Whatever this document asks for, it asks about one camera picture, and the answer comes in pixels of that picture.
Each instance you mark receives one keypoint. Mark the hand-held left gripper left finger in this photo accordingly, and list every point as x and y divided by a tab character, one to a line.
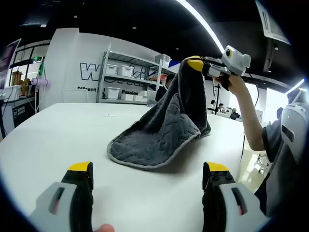
65	205

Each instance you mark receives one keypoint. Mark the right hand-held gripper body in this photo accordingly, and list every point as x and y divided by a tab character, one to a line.
237	62

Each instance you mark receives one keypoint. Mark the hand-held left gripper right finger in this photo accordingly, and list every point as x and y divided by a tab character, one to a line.
224	205

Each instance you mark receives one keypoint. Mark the grey towel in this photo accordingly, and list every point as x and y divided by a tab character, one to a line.
157	135

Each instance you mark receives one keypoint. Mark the person's right hand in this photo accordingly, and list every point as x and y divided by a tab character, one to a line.
235	83

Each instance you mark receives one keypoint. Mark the person's left hand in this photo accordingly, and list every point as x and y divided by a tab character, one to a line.
103	228

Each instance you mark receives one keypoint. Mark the black tripod stand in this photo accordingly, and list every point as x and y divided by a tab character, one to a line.
218	96

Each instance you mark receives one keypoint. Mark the ceiling light strip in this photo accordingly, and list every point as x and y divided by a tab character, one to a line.
205	21

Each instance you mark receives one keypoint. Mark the ceiling mounted white unit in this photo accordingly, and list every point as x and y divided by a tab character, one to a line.
270	21

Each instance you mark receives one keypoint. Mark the white table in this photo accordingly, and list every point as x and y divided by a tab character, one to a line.
72	135

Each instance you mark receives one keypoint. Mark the white wearable neck device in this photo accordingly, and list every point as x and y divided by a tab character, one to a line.
294	120

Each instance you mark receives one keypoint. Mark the white storage bin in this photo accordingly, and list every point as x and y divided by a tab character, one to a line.
113	93
125	71
111	70

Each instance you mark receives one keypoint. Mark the metal storage shelf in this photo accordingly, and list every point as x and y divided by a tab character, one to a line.
125	81

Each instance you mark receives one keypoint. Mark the white flat box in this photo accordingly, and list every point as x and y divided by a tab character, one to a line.
128	97

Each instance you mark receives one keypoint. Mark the black counter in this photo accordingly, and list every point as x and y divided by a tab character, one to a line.
21	113

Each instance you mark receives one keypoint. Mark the purple rolled mat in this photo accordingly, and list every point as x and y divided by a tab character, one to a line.
41	82

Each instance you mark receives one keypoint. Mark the green hanging item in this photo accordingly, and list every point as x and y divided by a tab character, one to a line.
42	67

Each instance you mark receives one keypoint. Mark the dark wall screen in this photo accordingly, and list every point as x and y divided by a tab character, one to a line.
8	58

